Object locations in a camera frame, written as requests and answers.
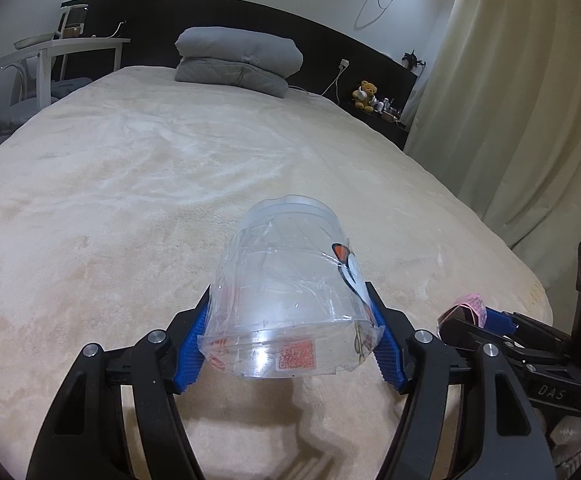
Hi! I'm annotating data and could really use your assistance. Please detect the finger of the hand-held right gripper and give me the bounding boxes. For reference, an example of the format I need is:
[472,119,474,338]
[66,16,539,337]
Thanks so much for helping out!
[483,306,574,347]
[438,317,571,367]

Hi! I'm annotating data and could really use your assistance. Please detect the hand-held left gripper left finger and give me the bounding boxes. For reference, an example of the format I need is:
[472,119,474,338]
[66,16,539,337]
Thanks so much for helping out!
[25,285,212,480]

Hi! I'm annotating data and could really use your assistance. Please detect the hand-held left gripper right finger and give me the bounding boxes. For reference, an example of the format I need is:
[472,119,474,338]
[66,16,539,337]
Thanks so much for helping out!
[365,281,557,480]

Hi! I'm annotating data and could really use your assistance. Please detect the small pink snack carton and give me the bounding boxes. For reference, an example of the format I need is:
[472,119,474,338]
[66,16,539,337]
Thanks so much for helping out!
[435,292,489,333]

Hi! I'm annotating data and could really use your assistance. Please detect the clear plastic cup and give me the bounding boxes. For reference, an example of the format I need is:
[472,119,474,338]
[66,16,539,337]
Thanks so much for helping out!
[197,195,386,381]

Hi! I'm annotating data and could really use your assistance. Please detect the bed with cream blanket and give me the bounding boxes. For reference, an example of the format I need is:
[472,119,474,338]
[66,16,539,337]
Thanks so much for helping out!
[0,65,554,480]

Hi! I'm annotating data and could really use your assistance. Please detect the cream curtain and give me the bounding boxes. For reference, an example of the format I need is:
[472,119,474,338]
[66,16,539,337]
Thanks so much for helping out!
[403,0,581,286]

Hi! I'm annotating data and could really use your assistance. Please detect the black nightstand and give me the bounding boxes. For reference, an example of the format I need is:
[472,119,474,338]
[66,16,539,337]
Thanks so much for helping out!
[343,100,411,151]

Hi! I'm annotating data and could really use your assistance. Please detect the small bottles on nightstand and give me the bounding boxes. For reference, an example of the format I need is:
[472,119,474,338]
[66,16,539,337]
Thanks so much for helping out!
[377,96,406,123]

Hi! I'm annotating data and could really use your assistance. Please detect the yellow teddy bear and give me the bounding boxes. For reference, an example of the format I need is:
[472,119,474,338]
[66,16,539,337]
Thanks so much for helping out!
[352,80,379,113]

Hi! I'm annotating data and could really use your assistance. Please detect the grey cloth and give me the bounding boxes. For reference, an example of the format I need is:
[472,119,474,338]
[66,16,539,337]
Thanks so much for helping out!
[50,76,94,101]

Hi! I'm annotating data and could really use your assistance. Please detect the grey folded quilt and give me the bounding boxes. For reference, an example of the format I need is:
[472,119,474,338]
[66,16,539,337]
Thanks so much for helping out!
[174,26,305,99]

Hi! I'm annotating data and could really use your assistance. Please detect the black headboard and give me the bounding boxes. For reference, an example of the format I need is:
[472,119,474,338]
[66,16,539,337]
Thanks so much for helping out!
[60,0,419,111]

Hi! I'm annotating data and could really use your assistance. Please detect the white desk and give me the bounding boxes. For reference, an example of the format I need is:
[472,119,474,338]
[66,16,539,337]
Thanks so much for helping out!
[0,36,132,106]

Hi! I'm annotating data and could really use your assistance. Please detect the white charging cable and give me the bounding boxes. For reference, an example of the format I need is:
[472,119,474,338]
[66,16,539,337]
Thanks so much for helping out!
[288,62,346,98]

